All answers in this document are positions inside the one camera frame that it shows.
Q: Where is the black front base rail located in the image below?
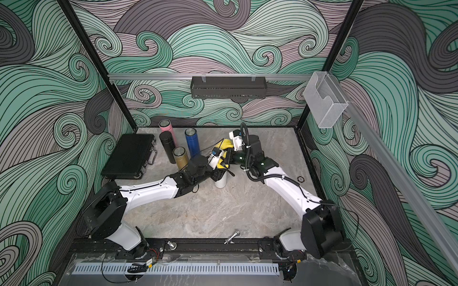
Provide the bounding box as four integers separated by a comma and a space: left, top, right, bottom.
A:
69, 237, 280, 258

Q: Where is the black thermos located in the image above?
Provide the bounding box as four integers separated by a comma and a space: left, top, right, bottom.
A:
159, 131, 176, 164

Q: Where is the black wall shelf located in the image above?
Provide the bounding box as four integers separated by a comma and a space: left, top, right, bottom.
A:
190, 76, 267, 99

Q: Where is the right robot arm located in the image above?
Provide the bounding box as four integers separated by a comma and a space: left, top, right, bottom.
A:
229, 129, 345, 259

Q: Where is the white thermos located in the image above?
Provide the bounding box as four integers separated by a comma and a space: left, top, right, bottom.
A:
215, 174, 227, 189

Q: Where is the silver knob on rail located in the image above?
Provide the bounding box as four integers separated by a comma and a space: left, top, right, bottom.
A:
167, 241, 177, 250

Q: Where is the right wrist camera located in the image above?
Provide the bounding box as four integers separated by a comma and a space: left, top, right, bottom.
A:
229, 129, 247, 151

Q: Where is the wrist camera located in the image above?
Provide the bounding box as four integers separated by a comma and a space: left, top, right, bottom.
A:
208, 147, 223, 170
229, 129, 247, 151

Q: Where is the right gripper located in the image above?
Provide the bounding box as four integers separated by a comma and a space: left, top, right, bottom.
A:
218, 148, 254, 168

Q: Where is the silver bolt on rail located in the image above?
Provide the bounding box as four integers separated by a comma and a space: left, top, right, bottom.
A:
224, 230, 240, 244

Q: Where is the blue thermos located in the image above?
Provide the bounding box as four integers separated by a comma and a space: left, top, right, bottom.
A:
185, 128, 200, 158

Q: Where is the gold thermos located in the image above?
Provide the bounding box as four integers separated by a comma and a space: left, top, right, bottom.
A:
173, 147, 189, 170

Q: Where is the clear acrylic wall holder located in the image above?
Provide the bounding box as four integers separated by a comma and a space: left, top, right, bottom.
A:
303, 71, 348, 129

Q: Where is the pink thermos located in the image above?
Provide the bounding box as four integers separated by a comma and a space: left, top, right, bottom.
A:
159, 119, 178, 147

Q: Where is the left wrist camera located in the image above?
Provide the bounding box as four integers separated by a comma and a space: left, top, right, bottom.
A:
208, 147, 223, 170

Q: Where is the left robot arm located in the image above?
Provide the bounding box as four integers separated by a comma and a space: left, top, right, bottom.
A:
83, 155, 230, 253

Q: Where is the black hard case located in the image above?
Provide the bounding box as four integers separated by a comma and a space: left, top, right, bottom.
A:
101, 134, 157, 179

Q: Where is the white slotted cable duct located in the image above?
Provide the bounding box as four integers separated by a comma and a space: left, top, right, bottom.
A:
72, 262, 280, 275

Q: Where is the yellow grey cleaning cloth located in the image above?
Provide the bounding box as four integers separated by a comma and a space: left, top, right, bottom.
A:
213, 139, 234, 170

